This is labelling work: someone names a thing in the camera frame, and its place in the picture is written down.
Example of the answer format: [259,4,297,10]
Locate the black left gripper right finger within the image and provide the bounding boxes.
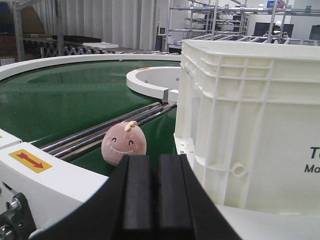
[157,154,240,240]

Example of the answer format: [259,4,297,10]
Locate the metal pipe rack shelving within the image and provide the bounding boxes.
[164,0,320,53]

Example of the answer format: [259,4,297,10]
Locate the grey steel shelf rack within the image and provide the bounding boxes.
[0,0,64,63]

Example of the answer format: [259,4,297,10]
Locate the white plastic tote box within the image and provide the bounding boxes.
[174,40,320,217]

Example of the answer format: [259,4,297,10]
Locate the white round conveyor frame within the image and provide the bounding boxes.
[0,54,181,230]

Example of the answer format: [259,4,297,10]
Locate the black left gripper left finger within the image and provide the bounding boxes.
[30,155,154,240]

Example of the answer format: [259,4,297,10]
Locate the steel transfer rollers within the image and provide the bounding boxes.
[40,102,177,163]

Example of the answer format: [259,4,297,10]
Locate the white inner hub ring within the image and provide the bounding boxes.
[125,66,181,104]

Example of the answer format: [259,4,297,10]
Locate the pink smiling plush ball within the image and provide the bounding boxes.
[101,120,147,166]

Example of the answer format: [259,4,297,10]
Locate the green conveyor belt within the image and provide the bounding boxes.
[0,59,181,179]

